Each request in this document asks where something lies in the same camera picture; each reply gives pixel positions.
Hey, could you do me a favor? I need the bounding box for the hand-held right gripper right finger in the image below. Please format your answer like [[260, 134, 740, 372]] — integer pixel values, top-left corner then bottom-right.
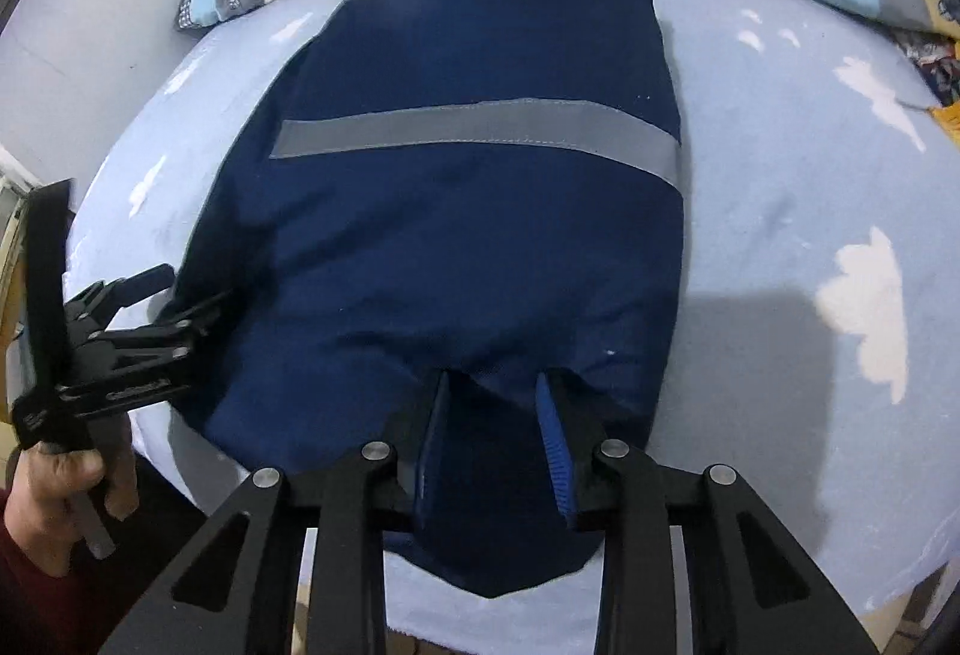
[[534, 370, 880, 655]]

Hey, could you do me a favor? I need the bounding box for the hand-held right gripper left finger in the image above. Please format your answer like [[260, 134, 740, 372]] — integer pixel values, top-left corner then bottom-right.
[[97, 370, 451, 655]]

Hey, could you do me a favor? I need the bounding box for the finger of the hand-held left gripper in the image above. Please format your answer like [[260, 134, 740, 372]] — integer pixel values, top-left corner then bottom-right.
[[86, 289, 235, 372], [64, 262, 178, 330]]

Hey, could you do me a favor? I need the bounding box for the navy blue work jacket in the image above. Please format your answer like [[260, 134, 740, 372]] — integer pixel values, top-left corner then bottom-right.
[[161, 0, 687, 600]]

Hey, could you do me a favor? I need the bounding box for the person's left forearm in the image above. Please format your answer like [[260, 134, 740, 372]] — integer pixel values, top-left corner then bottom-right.
[[0, 486, 113, 655]]

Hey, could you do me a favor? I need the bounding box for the pile of colourful clothes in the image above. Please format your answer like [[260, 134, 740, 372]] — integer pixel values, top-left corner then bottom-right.
[[896, 31, 960, 110]]

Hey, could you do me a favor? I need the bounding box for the person's left hand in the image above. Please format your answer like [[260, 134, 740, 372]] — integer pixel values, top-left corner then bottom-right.
[[4, 415, 141, 579]]

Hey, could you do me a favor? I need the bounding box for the white metal rack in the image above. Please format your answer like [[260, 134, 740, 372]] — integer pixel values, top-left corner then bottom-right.
[[0, 148, 46, 255]]

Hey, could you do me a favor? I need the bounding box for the light blue cloud-print bed sheet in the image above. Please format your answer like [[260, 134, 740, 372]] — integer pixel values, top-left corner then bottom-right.
[[64, 0, 960, 655]]

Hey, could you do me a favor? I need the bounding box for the yellow floral scarf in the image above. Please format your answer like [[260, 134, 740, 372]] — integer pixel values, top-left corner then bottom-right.
[[928, 101, 960, 147]]

